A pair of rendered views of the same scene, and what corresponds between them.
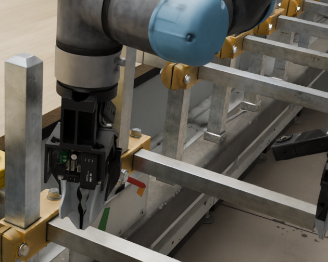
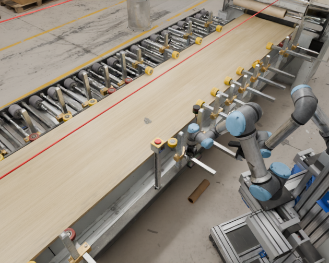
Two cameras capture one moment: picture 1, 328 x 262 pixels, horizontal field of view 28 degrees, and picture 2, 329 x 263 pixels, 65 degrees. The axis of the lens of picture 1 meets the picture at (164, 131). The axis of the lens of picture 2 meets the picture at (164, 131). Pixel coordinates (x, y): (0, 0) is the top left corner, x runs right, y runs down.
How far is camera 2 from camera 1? 1.21 m
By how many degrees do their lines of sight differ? 24
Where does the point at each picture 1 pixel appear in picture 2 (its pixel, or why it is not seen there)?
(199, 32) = (208, 146)
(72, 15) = (189, 136)
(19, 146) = (179, 145)
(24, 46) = (179, 98)
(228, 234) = not seen: hidden behind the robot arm
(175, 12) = (204, 143)
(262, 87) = not seen: hidden behind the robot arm
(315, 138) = (235, 144)
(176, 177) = not seen: hidden behind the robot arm
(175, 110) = (212, 122)
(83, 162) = (190, 154)
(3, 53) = (174, 102)
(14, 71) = (179, 135)
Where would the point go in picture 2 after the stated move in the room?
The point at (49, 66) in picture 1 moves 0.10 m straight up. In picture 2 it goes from (185, 107) to (186, 99)
